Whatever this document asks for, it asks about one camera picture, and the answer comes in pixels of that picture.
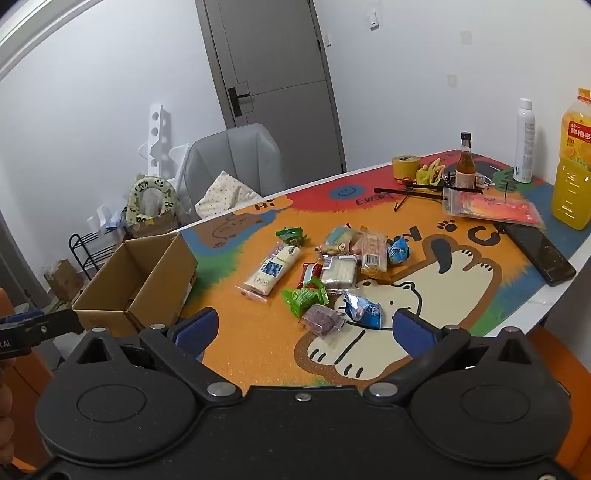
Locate long white noodle packet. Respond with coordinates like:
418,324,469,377
235,244,304,298

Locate clear white snack packet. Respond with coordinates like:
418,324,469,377
320,255,359,292

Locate red zip bag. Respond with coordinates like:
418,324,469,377
442,186,547,232

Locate panda print ring cushion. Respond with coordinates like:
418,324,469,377
126,172,180,226

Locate grey door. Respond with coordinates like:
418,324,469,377
194,0,348,174

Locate black smartphone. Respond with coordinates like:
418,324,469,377
501,222,578,288

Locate purple snack packet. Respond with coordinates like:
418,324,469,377
302,304,345,345

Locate large logo cardboard box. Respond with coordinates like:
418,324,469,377
124,213,182,239

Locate small blue snack packet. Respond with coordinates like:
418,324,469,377
386,236,411,265

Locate yellow tape roll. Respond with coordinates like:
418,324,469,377
392,155,420,180

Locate pale cracker packet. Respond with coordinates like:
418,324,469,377
318,224,362,257

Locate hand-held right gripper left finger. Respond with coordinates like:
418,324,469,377
60,308,243,403

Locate white plastic holders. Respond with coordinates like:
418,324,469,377
87,202,121,232

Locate black door handle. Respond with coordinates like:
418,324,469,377
226,82,253,117

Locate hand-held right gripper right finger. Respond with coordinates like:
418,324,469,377
364,308,550,403

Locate brown glass bottle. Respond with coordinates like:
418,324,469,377
455,131,478,189

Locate colourful cartoon play mat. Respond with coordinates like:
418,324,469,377
178,148,583,385

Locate grey chair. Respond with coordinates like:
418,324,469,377
184,123,285,218

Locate red snack packet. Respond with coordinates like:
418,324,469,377
299,261,325,290

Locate orange chair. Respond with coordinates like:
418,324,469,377
530,322,591,401
8,353,59,468

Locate white spray can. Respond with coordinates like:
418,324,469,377
513,97,537,184

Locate small green snack packet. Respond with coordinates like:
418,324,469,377
276,226,308,246

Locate large blue snack packet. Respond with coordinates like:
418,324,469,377
342,291,384,330

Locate white holed rack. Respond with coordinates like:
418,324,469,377
137,104,191,186

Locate dotted cream cushion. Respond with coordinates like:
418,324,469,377
196,170,260,222

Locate orange juice bottle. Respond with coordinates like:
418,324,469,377
551,87,591,232

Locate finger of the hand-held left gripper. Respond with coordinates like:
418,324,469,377
0,308,85,344

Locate black metal rods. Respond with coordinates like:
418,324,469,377
373,186,446,212

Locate black shoe rack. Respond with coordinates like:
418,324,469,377
69,229,126,281

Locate yellow plastic clips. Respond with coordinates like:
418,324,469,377
415,158,448,186

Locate small brown cardboard box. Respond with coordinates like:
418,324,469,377
43,259,85,302

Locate thin pink snack packet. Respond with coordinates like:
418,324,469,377
235,285,269,304

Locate person's left hand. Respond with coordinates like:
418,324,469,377
0,360,16,464

